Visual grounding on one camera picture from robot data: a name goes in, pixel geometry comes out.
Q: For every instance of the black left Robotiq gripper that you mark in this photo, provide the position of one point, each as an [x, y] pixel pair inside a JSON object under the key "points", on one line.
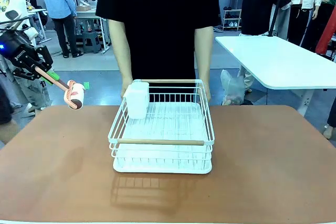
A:
{"points": [[15, 48]]}

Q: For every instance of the pink lint roller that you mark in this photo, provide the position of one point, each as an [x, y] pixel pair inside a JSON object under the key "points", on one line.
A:
{"points": [[76, 95]]}

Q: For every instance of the white plastic cutlery cup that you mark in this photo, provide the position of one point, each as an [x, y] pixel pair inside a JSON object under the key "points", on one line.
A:
{"points": [[137, 103]]}

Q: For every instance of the white plastic drip tray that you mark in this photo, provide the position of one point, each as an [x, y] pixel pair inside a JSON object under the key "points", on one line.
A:
{"points": [[162, 169]]}

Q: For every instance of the person's right forearm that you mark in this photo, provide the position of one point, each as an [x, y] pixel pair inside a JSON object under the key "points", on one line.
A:
{"points": [[120, 48]]}

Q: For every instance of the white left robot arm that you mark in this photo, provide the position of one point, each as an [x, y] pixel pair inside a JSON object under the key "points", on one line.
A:
{"points": [[32, 32]]}

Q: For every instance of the person's left forearm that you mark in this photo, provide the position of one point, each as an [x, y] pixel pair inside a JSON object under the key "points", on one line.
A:
{"points": [[204, 51]]}

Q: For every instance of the person's right hand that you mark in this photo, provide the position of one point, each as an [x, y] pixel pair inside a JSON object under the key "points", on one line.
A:
{"points": [[126, 83]]}

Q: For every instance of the person's left hand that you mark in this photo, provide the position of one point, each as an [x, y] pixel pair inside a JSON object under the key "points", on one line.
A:
{"points": [[206, 87]]}

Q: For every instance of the bystander in dark clothes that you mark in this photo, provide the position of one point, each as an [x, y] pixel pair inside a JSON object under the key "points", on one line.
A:
{"points": [[5, 108]]}

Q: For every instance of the small green scrap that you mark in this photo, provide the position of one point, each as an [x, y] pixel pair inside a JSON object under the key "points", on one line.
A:
{"points": [[86, 85]]}

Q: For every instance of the white background desk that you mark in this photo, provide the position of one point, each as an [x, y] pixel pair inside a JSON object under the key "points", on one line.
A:
{"points": [[36, 11]]}

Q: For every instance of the grey step stool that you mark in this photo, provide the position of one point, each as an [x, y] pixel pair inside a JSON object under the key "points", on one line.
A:
{"points": [[92, 41]]}

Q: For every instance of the seated person in black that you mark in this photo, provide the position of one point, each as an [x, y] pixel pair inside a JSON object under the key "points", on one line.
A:
{"points": [[32, 1]]}

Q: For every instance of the cardboard box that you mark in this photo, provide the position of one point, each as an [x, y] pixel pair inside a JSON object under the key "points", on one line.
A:
{"points": [[83, 8]]}

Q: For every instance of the person's black shirt torso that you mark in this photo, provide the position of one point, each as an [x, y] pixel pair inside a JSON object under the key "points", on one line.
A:
{"points": [[157, 24]]}

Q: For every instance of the clear plastic bag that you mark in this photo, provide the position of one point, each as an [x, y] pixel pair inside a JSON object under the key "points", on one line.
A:
{"points": [[231, 87]]}

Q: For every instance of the shoe rack with shoes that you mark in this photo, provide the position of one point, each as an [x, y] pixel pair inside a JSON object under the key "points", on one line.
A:
{"points": [[232, 20]]}

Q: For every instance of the mannequin in black garment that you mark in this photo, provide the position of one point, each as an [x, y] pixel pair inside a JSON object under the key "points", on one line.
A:
{"points": [[258, 3]]}

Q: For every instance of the white rounded side table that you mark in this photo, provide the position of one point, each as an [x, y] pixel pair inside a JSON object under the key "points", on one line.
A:
{"points": [[273, 61]]}

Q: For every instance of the black stand pole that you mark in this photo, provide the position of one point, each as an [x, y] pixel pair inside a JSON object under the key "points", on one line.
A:
{"points": [[278, 3]]}

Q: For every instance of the red hanging garment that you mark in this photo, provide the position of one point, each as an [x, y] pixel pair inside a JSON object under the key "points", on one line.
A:
{"points": [[329, 32]]}

